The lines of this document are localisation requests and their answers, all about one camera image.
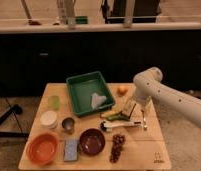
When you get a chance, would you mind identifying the bunch of red grapes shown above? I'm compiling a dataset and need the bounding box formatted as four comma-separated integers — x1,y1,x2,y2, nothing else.
110,134,126,163

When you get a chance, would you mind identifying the wooden folding table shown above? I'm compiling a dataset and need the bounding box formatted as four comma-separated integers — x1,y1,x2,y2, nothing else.
18,83,171,171

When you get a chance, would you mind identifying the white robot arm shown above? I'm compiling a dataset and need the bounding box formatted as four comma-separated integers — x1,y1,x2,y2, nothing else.
133,67,201,129

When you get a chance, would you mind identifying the green plastic tray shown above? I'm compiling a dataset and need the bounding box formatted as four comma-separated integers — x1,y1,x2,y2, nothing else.
66,71,115,117

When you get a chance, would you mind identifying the black stand leg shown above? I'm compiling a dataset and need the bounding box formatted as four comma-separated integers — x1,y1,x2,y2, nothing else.
0,104,29,138

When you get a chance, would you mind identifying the green translucent cup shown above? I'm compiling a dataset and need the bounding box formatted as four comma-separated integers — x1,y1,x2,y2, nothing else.
48,95,60,110

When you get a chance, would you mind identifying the white handled brush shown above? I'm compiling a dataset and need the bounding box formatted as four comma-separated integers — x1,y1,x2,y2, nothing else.
100,121,141,132

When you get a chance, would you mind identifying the dark red bowl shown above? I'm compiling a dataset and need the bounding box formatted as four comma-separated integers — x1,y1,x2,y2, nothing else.
79,128,105,156

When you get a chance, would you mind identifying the small orange fruit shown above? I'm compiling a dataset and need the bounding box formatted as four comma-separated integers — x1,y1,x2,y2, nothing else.
117,86,128,95

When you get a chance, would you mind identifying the small metal cup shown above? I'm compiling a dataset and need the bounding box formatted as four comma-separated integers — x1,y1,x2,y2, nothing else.
62,117,75,134

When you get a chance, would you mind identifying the white plastic cup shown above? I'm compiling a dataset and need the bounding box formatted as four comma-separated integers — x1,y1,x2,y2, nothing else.
40,111,58,129

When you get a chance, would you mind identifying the blue sponge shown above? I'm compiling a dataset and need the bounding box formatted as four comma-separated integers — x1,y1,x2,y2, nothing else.
64,139,78,162

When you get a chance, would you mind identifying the metal fork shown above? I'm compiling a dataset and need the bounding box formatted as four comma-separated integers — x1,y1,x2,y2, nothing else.
141,110,148,131

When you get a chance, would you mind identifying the white crumpled cloth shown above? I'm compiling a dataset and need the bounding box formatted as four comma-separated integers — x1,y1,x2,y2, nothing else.
91,93,107,109

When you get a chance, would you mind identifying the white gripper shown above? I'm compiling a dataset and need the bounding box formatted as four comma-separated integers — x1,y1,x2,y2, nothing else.
129,96,150,116

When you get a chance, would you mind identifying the yellow banana toy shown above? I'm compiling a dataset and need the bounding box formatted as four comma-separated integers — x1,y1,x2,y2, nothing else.
100,110,121,118

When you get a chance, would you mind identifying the orange plastic bowl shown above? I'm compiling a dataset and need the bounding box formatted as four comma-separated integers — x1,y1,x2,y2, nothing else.
26,133,58,166

